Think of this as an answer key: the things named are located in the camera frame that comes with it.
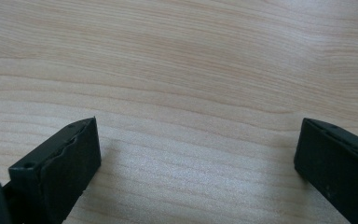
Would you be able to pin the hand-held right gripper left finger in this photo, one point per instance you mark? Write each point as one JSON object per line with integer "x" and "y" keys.
{"x": 59, "y": 174}

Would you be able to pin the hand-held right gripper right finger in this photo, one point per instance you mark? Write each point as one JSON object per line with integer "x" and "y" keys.
{"x": 338, "y": 168}

